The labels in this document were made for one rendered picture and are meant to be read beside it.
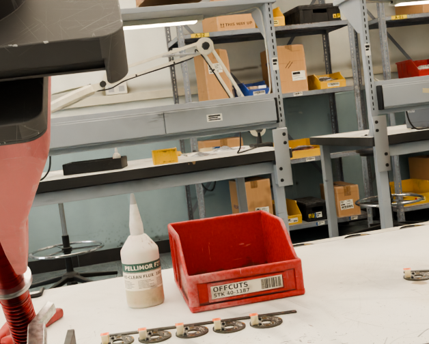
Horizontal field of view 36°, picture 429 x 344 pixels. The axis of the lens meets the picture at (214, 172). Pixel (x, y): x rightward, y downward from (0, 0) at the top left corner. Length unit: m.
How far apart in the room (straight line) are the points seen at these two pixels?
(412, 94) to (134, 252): 2.42
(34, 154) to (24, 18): 0.03
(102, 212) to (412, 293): 4.20
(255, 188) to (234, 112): 1.85
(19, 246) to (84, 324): 0.36
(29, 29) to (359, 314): 0.39
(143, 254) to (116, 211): 4.12
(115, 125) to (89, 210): 2.19
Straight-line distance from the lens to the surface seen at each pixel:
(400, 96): 2.90
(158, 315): 0.57
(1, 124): 0.17
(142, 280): 0.59
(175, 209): 4.75
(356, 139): 2.98
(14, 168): 0.18
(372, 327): 0.49
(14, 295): 0.25
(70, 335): 0.28
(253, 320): 0.51
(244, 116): 2.63
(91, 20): 0.17
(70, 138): 2.53
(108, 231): 4.71
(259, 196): 4.44
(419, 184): 5.14
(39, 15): 0.17
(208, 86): 4.34
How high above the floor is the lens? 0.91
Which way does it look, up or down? 5 degrees down
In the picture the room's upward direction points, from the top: 7 degrees counter-clockwise
